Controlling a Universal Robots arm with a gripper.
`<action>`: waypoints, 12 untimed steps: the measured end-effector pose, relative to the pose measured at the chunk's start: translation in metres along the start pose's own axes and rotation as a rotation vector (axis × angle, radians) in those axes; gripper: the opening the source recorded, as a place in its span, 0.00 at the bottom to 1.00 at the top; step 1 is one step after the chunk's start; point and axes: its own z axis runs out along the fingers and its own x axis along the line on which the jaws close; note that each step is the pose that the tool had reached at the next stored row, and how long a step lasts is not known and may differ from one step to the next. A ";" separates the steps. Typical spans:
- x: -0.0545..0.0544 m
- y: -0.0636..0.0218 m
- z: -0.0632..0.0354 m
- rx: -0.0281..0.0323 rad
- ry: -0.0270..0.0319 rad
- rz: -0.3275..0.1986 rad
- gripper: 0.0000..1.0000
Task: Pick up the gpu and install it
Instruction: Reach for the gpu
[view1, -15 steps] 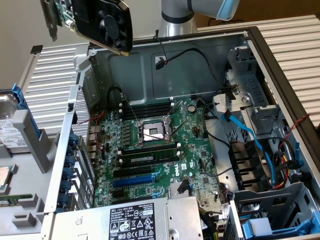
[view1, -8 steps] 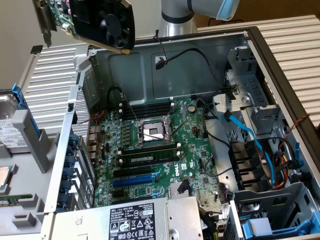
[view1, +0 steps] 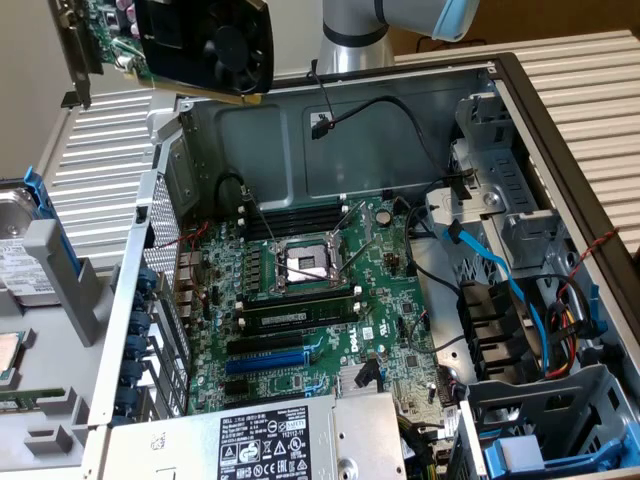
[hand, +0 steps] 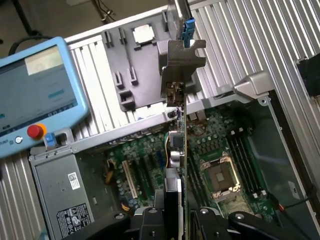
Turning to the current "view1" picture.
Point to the grey parts rack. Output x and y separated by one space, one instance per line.
55 280

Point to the silver drive bay frame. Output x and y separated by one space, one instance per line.
500 165

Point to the silver CPU chip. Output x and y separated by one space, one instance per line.
10 357

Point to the silver chipset heatsink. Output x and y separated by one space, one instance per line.
347 381

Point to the blue disk caddy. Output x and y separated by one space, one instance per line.
35 192

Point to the black plastic fan shroud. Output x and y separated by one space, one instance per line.
485 320

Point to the silver power supply unit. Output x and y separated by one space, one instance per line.
190 440

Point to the thin metal locking lever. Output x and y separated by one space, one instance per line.
260 215
350 216

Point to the green RAM stick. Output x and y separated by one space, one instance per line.
30 400
300 318

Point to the black RAM slot white latches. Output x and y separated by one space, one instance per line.
300 213
300 304
300 229

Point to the grey disk bay cage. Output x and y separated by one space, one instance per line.
530 405

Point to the blue expansion slot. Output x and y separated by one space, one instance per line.
265 363

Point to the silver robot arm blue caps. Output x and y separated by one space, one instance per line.
365 55

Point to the long black expansion slot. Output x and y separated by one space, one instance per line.
265 343

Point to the black intrusion switch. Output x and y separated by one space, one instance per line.
141 214

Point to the green graphics card black fan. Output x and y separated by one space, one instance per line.
210 45

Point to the blue slot retainer clip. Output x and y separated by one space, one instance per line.
121 420
129 401
133 375
144 279
137 346
141 310

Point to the black table corner cap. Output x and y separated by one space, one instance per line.
70 99

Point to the silver coin battery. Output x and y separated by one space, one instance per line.
383 216

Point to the CPU socket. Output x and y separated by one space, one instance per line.
310 260

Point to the silver hard disk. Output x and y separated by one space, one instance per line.
15 265

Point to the short black expansion slot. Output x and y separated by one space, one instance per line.
236 387

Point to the grey metal PC case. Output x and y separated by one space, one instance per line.
250 150

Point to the green motherboard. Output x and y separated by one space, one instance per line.
380 310

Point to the blue case latch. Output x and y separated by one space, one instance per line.
595 310

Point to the blue disk tray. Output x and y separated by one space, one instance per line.
515 455

